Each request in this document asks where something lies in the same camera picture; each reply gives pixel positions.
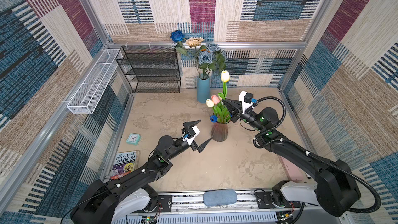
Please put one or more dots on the pale blue rose bouquet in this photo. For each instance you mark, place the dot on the pale blue rose bouquet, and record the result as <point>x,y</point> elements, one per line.
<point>208,58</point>

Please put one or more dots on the white wire mesh basket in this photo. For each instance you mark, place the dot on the white wire mesh basket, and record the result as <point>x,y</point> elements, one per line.
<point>89,93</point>

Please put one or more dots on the light blue cylindrical vase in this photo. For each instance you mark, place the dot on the light blue cylindrical vase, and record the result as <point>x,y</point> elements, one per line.
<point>203,89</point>

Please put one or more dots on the red ribbed glass vase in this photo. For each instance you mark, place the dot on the red ribbed glass vase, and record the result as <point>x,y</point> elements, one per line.
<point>219,132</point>

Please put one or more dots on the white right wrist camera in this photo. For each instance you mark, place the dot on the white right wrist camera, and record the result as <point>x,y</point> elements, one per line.
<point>248,102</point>

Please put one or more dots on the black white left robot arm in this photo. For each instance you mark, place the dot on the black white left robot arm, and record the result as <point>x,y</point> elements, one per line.
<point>103,203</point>

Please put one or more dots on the blue tulip stem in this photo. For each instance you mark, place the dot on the blue tulip stem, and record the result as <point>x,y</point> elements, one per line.
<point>213,118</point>

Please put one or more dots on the cream sunflower with stem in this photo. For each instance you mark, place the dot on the cream sunflower with stem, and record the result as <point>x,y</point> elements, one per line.
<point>194,42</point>

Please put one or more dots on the black wire shelf rack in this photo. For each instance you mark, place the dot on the black wire shelf rack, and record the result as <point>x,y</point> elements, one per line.
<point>150,69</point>

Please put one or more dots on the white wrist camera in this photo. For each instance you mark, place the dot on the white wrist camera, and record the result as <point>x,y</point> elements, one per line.
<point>248,102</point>
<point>190,134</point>

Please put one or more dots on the pink tulip stem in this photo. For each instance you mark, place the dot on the pink tulip stem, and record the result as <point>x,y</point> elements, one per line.
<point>217,107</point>

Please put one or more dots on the blue grey cushion pad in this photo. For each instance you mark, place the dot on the blue grey cushion pad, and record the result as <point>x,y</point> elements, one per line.
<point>220,197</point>

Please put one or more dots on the treehouse paperback book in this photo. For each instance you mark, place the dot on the treehouse paperback book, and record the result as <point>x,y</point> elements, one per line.
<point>124,164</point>

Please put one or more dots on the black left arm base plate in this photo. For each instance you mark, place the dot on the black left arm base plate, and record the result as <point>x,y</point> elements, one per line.
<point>162,202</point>

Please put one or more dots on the teal small alarm clock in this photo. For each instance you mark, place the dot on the teal small alarm clock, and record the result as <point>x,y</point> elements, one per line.
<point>133,139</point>

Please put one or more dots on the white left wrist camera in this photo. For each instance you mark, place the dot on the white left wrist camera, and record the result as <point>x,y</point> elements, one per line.
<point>190,134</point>

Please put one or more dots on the pink pencil case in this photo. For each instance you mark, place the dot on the pink pencil case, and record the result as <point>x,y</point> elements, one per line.
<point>293,172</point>

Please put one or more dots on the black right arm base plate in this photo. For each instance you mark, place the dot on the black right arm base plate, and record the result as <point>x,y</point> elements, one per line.
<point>264,199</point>

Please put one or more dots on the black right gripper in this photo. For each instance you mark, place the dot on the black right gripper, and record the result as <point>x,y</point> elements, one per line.
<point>235,112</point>

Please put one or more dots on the dark blue rose stem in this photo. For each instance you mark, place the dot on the dark blue rose stem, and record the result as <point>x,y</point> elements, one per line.
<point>178,38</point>

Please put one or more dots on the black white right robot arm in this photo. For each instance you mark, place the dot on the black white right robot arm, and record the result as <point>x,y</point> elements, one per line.
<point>337,187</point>

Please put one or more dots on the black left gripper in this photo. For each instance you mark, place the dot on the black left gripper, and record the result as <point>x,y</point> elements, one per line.
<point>199,148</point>

